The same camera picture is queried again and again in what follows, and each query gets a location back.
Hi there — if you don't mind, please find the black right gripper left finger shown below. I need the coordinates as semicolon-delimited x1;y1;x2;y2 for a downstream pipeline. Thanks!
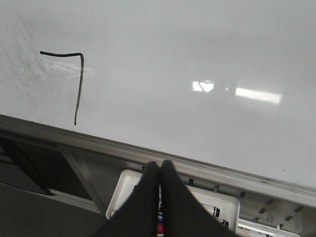
92;162;159;237

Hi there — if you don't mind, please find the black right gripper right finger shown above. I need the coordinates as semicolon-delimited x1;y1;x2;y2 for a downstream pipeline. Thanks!
160;160;236;237

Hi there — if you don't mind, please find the blue whiteboard marker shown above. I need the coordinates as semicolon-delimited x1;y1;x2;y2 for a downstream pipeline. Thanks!
158;205;163;223

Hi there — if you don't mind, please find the black cap whiteboard marker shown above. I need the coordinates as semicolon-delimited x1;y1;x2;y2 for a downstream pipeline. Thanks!
204;205;235;219

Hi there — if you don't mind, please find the black labelled whiteboard marker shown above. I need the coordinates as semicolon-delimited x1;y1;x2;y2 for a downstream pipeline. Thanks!
219;219;229;229

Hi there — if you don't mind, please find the white plastic marker tray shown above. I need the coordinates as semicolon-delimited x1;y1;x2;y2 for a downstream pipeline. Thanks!
107;169;240;234

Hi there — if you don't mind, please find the white whiteboard with metal frame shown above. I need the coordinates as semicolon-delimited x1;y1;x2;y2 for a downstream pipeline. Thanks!
0;0;316;207

